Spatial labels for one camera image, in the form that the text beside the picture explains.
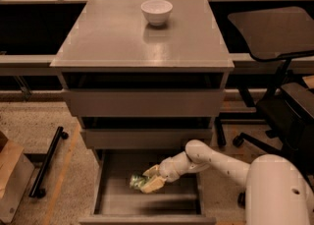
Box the white ceramic bowl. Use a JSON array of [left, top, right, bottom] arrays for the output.
[[141, 0, 173, 26]]

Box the grey top drawer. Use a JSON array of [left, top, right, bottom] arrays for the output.
[[62, 88, 225, 117]]

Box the cardboard box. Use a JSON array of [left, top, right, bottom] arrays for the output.
[[0, 132, 34, 223]]

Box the grey drawer cabinet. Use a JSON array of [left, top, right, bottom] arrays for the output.
[[49, 0, 236, 168]]

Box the grey middle drawer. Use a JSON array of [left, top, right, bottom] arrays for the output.
[[80, 129, 212, 149]]

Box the grey open bottom drawer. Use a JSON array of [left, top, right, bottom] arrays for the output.
[[78, 149, 216, 225]]

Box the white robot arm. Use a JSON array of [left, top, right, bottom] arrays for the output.
[[139, 140, 313, 225]]

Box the black office chair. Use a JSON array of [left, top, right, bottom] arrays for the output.
[[214, 6, 314, 180]]

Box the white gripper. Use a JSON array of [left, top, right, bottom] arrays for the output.
[[139, 151, 192, 194]]

